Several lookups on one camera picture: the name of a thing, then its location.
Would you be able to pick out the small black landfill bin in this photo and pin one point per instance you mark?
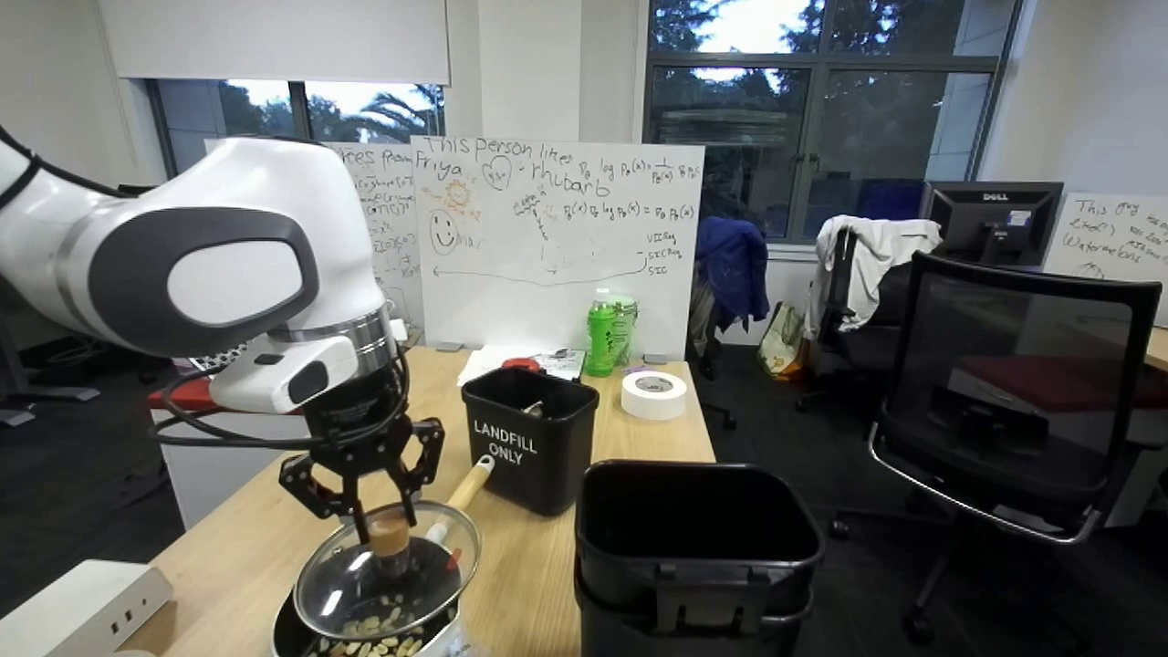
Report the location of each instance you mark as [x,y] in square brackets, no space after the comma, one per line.
[534,457]

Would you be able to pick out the black Dell monitor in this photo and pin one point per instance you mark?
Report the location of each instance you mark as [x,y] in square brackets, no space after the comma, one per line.
[990,220]

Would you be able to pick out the small written whiteboard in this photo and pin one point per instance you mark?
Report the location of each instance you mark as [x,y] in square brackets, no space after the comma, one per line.
[1115,230]

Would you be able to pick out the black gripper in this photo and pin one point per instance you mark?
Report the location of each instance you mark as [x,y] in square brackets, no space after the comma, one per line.
[356,423]

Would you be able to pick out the white jacket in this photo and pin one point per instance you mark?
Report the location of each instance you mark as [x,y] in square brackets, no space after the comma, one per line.
[872,248]

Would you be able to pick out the colourful floor bag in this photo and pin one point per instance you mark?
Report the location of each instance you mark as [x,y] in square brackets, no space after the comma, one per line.
[787,342]

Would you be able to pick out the glass lid with wooden knob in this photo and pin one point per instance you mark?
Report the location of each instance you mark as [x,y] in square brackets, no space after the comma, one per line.
[427,584]

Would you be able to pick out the black office chair chrome rim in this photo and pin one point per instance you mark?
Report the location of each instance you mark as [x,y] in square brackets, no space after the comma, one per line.
[1023,367]

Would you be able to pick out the white roller blind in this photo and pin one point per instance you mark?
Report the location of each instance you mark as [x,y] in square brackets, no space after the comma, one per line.
[274,40]

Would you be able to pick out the white power box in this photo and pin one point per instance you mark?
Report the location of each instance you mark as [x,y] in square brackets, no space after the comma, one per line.
[76,616]

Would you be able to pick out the large black plastic bin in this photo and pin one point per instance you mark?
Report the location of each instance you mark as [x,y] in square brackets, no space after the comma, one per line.
[697,606]

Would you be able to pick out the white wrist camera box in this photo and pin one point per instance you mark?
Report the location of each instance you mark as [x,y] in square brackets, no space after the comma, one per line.
[285,378]

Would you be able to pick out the whiteboard with smiley drawing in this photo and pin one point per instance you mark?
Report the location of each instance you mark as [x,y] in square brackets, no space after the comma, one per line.
[551,257]

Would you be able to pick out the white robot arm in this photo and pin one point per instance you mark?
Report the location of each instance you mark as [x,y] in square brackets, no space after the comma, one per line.
[184,269]

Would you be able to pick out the red tape dispenser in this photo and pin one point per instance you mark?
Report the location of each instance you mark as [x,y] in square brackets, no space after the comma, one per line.
[524,364]

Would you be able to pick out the white paper sheet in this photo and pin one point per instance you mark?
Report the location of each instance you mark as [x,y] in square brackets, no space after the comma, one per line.
[479,364]

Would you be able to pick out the green bottle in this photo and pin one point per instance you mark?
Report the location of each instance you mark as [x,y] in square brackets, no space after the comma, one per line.
[608,333]

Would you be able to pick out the white tape roll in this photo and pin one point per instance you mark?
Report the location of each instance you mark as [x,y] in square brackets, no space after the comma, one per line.
[656,395]

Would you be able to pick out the white cabinet with red top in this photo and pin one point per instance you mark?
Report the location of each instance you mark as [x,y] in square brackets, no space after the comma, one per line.
[205,477]

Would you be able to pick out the beige food pieces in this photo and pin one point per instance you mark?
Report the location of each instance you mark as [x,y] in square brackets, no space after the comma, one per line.
[367,631]

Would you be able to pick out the blue jacket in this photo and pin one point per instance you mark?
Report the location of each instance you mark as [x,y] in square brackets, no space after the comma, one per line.
[733,259]

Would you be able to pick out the whiteboard with dense writing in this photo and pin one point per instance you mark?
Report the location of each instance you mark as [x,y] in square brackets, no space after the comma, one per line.
[394,220]

